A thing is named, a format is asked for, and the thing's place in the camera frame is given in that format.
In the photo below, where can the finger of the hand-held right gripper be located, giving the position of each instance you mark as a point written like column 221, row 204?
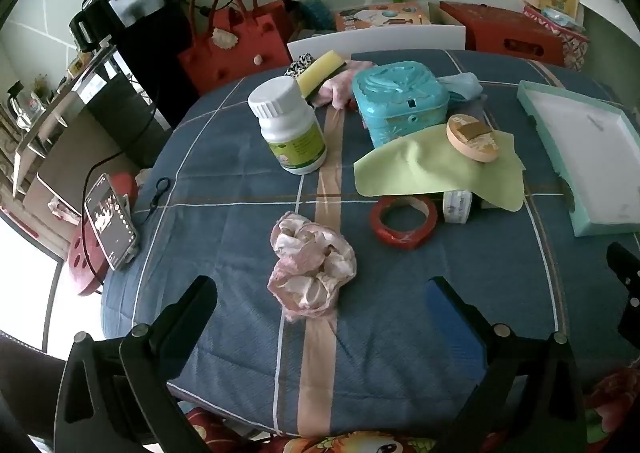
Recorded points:
column 631, row 273

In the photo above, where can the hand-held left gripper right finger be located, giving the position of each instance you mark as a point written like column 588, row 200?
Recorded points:
column 445, row 303

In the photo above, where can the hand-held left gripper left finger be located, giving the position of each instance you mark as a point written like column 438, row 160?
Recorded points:
column 192, row 303

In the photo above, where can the red tape roll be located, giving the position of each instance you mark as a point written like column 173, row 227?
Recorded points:
column 377, row 225

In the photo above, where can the pink satin scrunchie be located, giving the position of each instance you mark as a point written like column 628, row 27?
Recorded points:
column 310, row 263

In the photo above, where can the teal shallow tray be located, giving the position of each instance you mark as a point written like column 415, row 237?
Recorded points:
column 585, row 153

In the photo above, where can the light green cloth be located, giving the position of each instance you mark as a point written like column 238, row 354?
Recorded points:
column 415, row 168

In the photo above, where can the teal plastic lidded box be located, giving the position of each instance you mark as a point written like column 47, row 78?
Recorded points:
column 395, row 93

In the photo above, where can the light blue face mask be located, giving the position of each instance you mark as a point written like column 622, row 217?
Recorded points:
column 462, row 85

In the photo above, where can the pink fluffy cloth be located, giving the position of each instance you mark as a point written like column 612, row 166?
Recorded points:
column 340, row 88

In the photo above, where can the yellow sponge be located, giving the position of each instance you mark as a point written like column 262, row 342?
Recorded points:
column 320, row 70

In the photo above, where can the blue plaid tablecloth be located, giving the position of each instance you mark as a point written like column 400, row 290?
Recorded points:
column 225, row 213

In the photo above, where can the smartphone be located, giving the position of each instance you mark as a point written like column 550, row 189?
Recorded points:
column 110, row 223

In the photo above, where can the red stool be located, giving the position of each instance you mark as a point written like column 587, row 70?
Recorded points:
column 82, row 263

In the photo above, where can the red floral printed cloth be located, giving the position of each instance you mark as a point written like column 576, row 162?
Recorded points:
column 380, row 445

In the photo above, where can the white pill bottle green label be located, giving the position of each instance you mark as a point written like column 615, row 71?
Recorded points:
column 287, row 133

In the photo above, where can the grey side table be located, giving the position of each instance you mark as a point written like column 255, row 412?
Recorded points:
column 60, row 133

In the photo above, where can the red felt handbag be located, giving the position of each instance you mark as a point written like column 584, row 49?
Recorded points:
column 235, row 53

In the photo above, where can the leopard print scrunchie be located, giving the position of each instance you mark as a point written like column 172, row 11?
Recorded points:
column 299, row 65

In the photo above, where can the glass pitcher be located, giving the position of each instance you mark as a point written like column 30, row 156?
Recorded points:
column 19, row 105

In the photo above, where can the white foam board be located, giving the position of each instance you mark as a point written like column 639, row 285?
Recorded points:
column 390, row 38

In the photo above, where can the orange toy box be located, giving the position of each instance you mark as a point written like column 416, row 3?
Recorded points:
column 380, row 17

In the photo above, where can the blue water bottle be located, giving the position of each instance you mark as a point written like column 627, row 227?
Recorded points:
column 312, row 8

